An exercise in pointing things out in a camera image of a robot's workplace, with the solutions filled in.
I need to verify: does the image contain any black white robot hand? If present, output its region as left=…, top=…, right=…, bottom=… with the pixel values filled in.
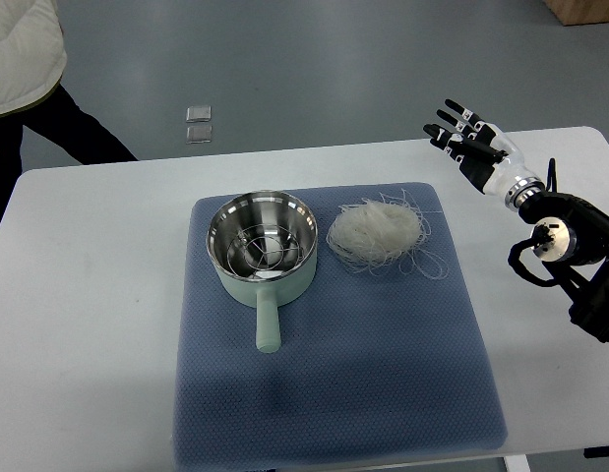
left=423, top=99, right=545, bottom=211

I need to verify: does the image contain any white vermicelli bundle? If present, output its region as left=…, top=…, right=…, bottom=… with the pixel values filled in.
left=326, top=192, right=450, bottom=280

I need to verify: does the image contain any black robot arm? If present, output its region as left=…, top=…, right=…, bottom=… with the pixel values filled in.
left=505, top=159, right=609, bottom=343

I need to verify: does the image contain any mint green steel pot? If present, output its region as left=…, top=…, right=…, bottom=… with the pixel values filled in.
left=206, top=191, right=318, bottom=354

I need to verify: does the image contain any cardboard box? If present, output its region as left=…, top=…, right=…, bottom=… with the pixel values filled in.
left=544, top=0, right=609, bottom=26

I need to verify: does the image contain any blue textured mat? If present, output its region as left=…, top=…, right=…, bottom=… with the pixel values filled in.
left=172, top=182, right=507, bottom=471

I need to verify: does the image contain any white table leg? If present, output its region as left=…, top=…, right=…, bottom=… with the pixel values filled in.
left=503, top=454, right=531, bottom=472

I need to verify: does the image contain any upper floor metal plate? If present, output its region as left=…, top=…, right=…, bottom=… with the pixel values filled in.
left=186, top=105, right=212, bottom=123

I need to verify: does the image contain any black table clamp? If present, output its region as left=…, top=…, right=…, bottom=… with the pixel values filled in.
left=583, top=445, right=609, bottom=459

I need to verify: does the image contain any person in white jacket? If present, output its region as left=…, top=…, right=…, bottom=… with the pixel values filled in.
left=0, top=0, right=136, bottom=222

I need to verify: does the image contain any wire steaming rack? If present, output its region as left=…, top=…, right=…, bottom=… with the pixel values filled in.
left=226, top=224, right=304, bottom=277

